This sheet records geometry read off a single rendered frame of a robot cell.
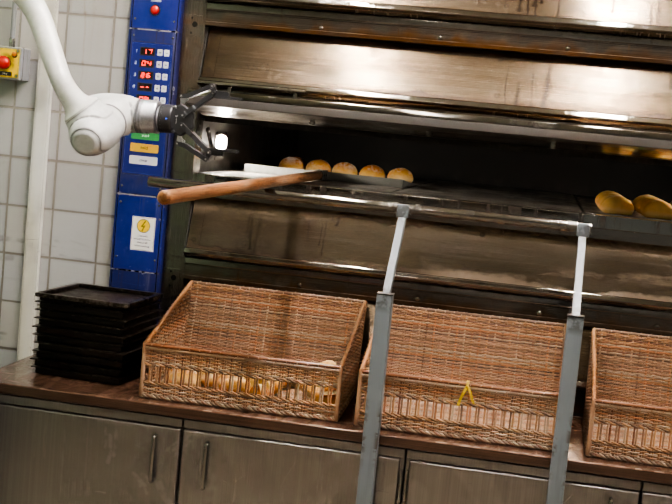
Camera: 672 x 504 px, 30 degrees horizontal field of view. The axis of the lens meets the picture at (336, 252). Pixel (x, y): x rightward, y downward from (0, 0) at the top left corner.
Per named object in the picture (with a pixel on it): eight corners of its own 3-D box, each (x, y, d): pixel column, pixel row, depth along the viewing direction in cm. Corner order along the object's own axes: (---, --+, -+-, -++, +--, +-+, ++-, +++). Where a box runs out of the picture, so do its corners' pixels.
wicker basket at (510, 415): (371, 391, 379) (380, 301, 376) (559, 415, 371) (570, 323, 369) (350, 426, 331) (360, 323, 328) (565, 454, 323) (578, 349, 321)
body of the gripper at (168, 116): (165, 102, 332) (199, 105, 331) (163, 134, 333) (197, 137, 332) (157, 101, 325) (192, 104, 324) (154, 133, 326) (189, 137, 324)
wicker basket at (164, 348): (181, 367, 388) (188, 278, 385) (361, 389, 381) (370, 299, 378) (134, 398, 340) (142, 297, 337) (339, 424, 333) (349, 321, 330)
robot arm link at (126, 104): (146, 129, 337) (130, 145, 325) (91, 123, 339) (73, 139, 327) (145, 90, 332) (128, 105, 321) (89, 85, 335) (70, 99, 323)
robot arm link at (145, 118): (143, 133, 335) (165, 135, 334) (132, 133, 326) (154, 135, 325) (146, 99, 334) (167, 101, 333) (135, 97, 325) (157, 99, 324)
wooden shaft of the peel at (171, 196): (169, 206, 249) (170, 191, 249) (154, 204, 250) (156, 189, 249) (322, 180, 417) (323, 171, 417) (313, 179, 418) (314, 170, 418)
